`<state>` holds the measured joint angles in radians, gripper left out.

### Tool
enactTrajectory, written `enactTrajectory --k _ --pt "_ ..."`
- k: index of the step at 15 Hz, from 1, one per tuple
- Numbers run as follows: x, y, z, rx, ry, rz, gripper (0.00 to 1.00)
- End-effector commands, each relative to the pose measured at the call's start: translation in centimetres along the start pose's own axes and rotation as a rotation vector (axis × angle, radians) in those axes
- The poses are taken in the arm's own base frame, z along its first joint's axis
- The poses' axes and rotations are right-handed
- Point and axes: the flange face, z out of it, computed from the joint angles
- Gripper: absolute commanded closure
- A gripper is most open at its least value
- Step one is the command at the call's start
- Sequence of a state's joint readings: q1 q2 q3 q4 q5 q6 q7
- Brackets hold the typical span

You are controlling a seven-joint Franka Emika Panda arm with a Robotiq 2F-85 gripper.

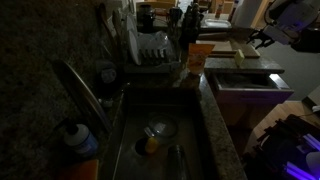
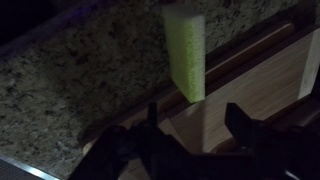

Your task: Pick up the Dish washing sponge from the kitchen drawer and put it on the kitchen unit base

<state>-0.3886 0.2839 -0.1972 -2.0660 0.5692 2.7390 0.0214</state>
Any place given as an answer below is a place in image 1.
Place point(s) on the clear drinking glass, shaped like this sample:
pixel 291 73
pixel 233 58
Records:
pixel 176 163

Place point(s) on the light wooden cutting board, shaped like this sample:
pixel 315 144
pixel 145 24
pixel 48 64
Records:
pixel 223 47

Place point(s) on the white kitchen drawer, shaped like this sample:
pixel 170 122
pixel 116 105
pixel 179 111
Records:
pixel 253 96

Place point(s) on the white blue soap pump bottle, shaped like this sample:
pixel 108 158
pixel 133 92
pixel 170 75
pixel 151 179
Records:
pixel 81 138

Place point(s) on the dark jar with blue label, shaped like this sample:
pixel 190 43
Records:
pixel 107 78

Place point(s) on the wooden cooking utensils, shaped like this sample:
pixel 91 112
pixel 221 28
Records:
pixel 108 30

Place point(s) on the dark kitchen canister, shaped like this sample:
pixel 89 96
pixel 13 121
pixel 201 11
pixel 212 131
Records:
pixel 146 18

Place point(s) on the clear glass bowl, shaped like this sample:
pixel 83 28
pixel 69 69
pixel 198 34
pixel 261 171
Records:
pixel 163 126

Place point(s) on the orange sponge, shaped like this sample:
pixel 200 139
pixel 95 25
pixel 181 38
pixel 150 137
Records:
pixel 81 170

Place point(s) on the large wooden cutting board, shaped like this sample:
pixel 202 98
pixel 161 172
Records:
pixel 251 51

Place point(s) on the chrome curved sink faucet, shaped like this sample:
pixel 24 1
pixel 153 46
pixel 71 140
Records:
pixel 83 93

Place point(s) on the steel kitchen sink basin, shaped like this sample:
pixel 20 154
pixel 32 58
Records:
pixel 193 133

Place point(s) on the reddish bottle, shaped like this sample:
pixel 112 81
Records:
pixel 219 10

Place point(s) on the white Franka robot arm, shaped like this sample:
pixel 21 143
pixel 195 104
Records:
pixel 296 13

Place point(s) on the white plates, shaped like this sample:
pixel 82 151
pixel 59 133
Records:
pixel 134 43

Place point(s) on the small yellow cup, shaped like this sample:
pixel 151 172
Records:
pixel 152 145

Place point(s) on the dark dish rack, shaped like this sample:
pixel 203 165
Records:
pixel 153 61

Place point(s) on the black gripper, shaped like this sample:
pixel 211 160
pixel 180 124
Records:
pixel 266 37

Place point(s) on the clear shallow tray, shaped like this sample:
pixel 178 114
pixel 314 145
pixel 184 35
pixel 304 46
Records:
pixel 217 23

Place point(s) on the yellow dish washing sponge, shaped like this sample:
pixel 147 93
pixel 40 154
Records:
pixel 239 57

